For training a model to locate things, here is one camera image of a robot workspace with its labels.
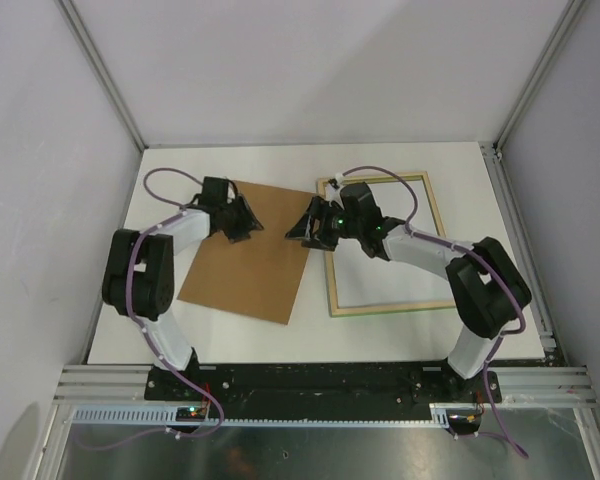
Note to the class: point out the white slotted cable duct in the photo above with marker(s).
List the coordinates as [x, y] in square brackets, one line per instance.
[192, 415]

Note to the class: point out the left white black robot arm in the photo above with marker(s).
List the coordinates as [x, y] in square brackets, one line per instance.
[139, 278]

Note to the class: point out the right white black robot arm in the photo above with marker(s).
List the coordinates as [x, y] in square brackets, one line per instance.
[489, 292]

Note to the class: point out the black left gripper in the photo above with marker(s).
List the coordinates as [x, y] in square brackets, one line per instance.
[246, 220]

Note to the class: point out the green wooden photo frame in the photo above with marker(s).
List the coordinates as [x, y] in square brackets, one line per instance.
[380, 310]

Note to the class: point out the right aluminium corner post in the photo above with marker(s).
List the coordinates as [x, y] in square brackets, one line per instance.
[558, 38]

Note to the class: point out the left aluminium corner post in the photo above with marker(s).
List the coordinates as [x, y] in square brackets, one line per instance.
[96, 62]

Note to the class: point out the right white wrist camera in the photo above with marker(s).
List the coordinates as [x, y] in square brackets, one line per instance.
[333, 188]

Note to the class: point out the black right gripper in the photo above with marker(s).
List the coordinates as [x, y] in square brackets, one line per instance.
[318, 208]

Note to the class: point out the brown cardboard backing board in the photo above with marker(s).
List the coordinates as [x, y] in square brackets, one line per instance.
[258, 277]

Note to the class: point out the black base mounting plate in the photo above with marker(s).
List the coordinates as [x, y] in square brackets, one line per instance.
[372, 390]

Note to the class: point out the aluminium corner post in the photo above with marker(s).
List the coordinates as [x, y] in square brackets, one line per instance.
[96, 62]
[558, 38]

